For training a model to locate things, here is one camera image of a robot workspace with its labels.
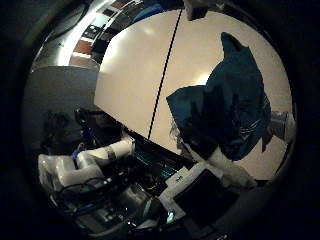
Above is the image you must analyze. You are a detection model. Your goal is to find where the person with dark hair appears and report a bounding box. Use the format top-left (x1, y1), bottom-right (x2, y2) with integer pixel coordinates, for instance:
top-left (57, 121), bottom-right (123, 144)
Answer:
top-left (39, 111), bottom-right (88, 158)

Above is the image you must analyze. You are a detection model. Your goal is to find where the dark blue cloth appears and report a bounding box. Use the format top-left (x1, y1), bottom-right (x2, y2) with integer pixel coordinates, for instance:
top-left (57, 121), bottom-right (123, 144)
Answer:
top-left (165, 31), bottom-right (273, 162)

